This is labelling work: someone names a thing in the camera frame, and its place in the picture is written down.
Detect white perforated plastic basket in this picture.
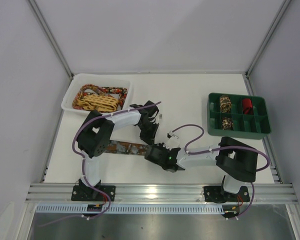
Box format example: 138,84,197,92
61,73,133,115

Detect white slotted cable duct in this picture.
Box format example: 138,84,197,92
36,203,225,215

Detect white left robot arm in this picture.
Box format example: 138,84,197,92
71,100,160,189

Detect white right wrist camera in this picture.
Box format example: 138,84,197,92
164,131,180,150

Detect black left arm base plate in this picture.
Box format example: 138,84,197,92
71,185,116,202

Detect green compartment organizer tray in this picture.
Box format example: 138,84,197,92
207,92,272,140

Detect aluminium front rail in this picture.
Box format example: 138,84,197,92
25,183,298,205

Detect gold patterned tie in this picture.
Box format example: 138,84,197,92
72,93,120,113

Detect rolled red tie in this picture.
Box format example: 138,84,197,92
242,98,253,115

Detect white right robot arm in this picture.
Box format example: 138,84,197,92
144,134,258,194

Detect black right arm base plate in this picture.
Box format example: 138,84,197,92
203,185,251,204

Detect rolled leopard pattern tie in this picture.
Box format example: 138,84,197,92
219,95,232,113

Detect orange grey floral tie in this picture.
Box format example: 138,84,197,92
105,140,150,156

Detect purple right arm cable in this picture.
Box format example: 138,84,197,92
171,123,271,220

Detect rolled brown floral tie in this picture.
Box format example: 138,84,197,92
221,117,234,131

